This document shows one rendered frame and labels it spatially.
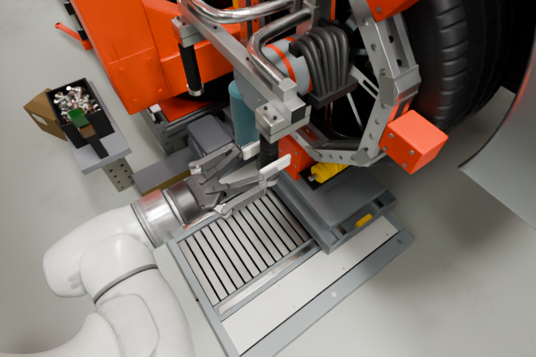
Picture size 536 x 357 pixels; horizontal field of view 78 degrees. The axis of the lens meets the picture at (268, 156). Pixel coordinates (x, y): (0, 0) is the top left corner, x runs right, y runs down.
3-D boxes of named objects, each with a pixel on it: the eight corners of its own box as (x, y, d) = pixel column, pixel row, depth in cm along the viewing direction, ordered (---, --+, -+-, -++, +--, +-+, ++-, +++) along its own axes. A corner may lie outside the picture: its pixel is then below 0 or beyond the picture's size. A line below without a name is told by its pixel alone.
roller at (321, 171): (383, 147, 112) (388, 135, 107) (315, 190, 102) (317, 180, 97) (370, 136, 114) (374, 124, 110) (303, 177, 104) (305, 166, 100)
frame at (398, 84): (370, 190, 91) (467, -8, 47) (352, 202, 88) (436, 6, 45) (258, 80, 117) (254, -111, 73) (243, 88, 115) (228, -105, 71)
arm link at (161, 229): (162, 256, 59) (192, 237, 61) (147, 235, 51) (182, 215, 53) (141, 217, 63) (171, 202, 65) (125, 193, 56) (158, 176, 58)
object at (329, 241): (391, 209, 142) (398, 198, 134) (327, 256, 130) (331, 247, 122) (316, 135, 167) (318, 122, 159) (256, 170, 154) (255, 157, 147)
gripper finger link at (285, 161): (258, 170, 62) (261, 172, 62) (289, 153, 65) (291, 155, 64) (259, 178, 65) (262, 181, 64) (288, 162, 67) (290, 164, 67)
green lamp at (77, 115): (90, 123, 99) (84, 114, 96) (76, 128, 98) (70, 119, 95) (86, 115, 101) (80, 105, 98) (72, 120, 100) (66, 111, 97)
